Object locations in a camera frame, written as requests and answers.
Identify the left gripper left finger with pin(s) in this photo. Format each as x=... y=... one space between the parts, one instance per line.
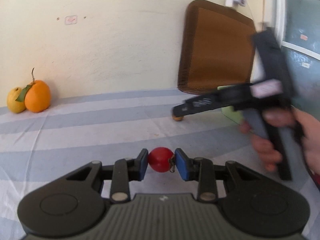
x=125 y=171

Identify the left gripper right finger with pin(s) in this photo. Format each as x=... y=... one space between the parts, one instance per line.
x=200 y=170

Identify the red tomato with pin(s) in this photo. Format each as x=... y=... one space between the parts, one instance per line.
x=160 y=159

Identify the person right hand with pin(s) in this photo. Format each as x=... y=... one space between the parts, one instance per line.
x=278 y=117

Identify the green plastic basin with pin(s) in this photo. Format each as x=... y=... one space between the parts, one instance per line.
x=232 y=114

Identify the brown chair backrest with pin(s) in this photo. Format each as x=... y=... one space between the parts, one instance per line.
x=217 y=49

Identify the striped blue white tablecloth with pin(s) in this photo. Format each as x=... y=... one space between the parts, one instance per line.
x=37 y=148

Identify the orange with stem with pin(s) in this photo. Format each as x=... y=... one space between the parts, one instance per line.
x=36 y=95

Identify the white window frame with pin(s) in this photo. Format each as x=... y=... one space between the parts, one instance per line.
x=297 y=26

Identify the yellow lemon by wall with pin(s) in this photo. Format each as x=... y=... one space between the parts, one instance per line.
x=12 y=104

